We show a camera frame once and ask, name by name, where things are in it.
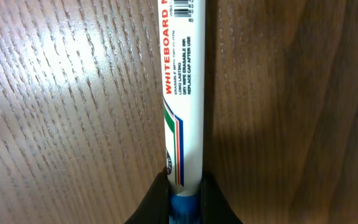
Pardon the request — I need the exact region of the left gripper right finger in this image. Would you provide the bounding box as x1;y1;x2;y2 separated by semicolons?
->
200;172;243;224

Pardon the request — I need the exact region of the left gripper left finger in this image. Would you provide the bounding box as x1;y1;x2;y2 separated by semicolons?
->
125;169;170;224

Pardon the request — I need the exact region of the blue whiteboard marker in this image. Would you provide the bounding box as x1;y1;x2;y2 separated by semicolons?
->
158;0;206;223

